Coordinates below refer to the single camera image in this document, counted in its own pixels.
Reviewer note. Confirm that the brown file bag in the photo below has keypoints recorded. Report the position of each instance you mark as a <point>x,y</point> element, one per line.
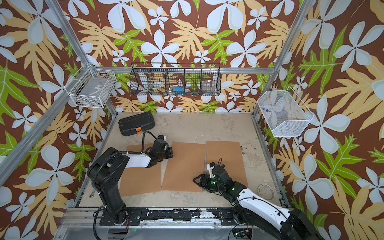
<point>138,181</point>
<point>232,158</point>
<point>187,163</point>

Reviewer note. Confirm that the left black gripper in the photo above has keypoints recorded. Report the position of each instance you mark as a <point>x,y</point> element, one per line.
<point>170,152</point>

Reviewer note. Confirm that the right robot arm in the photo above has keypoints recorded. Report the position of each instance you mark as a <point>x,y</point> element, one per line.
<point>252,210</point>

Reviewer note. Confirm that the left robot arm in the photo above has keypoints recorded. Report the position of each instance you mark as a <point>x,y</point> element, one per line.
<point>107,170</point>

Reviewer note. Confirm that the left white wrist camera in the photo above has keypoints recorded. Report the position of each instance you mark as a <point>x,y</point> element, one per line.
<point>162,137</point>

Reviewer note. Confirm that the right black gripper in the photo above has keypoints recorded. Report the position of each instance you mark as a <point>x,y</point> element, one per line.
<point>203,176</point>

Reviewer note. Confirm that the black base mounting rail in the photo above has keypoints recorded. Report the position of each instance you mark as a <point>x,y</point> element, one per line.
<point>137,216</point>

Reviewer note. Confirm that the black wire basket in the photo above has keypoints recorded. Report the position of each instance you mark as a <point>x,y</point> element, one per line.
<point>198,79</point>

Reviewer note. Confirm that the clear round lid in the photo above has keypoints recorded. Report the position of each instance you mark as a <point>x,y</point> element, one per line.
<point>266,192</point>

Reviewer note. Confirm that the blue object in basket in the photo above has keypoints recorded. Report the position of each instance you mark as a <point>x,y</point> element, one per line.
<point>179,91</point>

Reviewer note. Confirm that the white wire basket left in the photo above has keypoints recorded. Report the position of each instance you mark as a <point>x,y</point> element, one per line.
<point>91,87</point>

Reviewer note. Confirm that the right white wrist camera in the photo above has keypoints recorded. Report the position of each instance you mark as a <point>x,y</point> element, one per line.
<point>210,168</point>

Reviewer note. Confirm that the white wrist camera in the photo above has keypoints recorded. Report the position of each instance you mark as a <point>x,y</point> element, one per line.
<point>210,168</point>
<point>162,137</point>

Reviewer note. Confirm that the white mesh basket right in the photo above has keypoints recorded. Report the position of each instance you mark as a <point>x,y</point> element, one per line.
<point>285,113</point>

